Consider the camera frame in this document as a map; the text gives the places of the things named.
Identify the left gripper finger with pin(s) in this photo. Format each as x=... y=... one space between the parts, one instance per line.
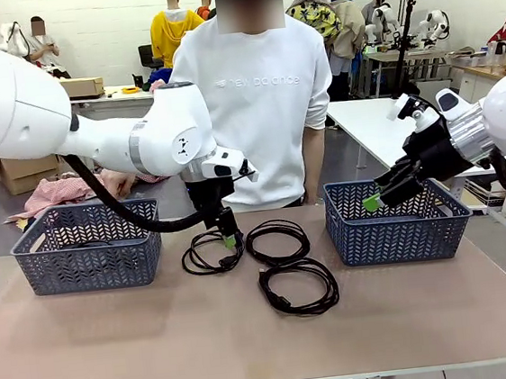
x=240 y=238
x=227 y=228

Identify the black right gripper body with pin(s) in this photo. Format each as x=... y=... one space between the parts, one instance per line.
x=432 y=152

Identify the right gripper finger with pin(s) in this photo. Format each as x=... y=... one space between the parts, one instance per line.
x=396 y=171
x=398 y=192

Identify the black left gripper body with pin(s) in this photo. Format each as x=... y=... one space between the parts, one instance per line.
x=206 y=201

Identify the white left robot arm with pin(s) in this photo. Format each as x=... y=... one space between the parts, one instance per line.
x=8 y=102

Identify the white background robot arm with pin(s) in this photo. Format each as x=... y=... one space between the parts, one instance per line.
x=379 y=15
x=436 y=18
x=10 y=36

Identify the person's left forearm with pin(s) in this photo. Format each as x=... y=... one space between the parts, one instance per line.
x=310 y=165

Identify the grey plastic lattice basket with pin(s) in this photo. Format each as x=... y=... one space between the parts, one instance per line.
x=84 y=266
x=399 y=242

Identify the wide white table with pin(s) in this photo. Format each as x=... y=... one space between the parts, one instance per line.
x=364 y=123

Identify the white cabinet wooden top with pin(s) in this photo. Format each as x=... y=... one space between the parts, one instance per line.
x=468 y=81

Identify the person in white sweatshirt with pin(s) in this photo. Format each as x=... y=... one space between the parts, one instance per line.
x=255 y=121

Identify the clear plastic container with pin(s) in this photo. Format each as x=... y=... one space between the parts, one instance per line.
x=470 y=60

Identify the black tripod stand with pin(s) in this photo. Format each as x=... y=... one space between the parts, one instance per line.
x=402 y=47

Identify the black jug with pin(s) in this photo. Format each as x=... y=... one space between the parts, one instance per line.
x=500 y=48

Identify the blue cloth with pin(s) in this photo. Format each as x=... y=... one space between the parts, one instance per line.
x=160 y=76

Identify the yellow tape roll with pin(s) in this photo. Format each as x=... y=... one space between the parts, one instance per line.
x=124 y=91

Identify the pink checked cloth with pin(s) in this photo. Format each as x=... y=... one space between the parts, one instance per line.
x=63 y=191

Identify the long white table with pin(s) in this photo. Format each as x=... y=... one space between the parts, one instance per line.
x=103 y=99

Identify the mannequin in beige jacket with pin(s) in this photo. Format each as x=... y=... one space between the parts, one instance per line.
x=349 y=25

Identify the black office chair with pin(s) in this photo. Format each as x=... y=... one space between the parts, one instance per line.
x=148 y=55

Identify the flat cardboard box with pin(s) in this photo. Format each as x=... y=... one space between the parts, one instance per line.
x=86 y=87

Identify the mannequin in yellow hoodie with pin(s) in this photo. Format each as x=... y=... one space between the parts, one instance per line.
x=168 y=31

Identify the mannequin in floral shirt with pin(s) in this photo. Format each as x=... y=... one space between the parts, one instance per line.
x=311 y=16

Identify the open cardboard box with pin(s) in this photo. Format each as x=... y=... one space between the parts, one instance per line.
x=25 y=175

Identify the mannequin in orange shirt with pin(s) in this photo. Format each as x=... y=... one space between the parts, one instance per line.
x=203 y=11

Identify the bystander in white shirt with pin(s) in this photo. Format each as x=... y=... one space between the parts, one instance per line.
x=45 y=48

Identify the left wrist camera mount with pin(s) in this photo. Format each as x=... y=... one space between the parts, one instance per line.
x=251 y=176

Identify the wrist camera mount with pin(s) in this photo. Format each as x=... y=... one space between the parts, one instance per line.
x=400 y=108
x=251 y=176

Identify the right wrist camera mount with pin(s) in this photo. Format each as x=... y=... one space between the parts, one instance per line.
x=400 y=108

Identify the metal frame table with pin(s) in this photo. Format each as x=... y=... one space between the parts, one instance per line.
x=430 y=67

